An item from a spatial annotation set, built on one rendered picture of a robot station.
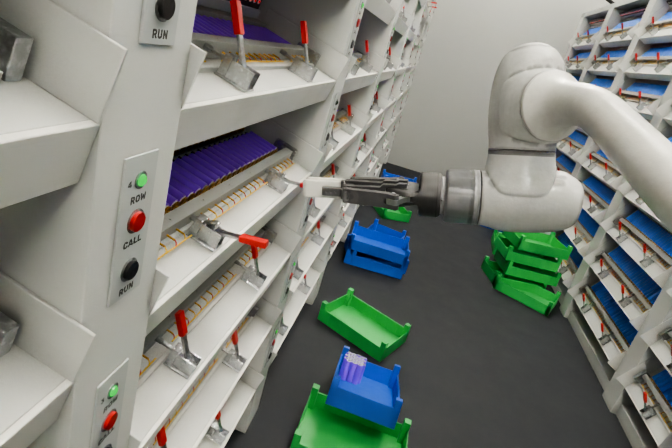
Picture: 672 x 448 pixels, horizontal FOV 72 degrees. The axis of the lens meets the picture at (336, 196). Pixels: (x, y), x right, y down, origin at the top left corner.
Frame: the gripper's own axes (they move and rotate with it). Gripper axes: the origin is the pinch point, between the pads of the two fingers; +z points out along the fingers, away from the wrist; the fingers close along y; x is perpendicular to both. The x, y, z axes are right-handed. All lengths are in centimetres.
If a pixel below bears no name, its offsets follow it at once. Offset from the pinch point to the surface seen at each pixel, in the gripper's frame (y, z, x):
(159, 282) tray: -42.6, 5.3, 1.9
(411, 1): 158, -4, 48
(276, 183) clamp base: -1.0, 8.4, 0.5
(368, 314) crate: 93, 3, -79
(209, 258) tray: -29.5, 7.2, -1.6
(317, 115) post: 18.0, 5.7, 10.5
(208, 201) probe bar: -22.1, 10.7, 3.2
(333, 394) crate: 29, 4, -67
